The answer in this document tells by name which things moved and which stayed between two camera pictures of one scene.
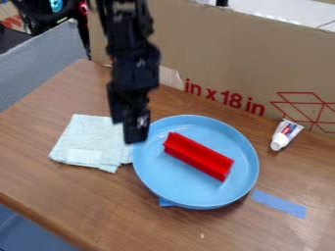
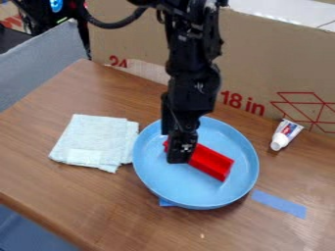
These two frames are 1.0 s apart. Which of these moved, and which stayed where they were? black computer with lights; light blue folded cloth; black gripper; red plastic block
Moved: black gripper
Stayed: red plastic block; black computer with lights; light blue folded cloth
